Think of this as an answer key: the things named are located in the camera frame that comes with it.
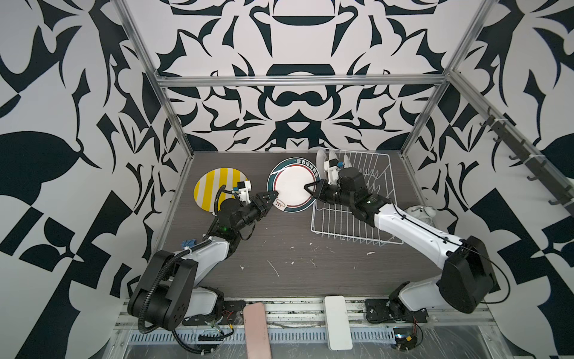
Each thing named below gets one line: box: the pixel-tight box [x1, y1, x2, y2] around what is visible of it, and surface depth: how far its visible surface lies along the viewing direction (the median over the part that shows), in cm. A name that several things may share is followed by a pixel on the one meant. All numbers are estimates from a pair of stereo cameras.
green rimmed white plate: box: [266, 157, 322, 214], surface depth 82 cm
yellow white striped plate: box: [193, 167, 249, 213], surface depth 110 cm
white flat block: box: [322, 295, 353, 351], surface depth 70 cm
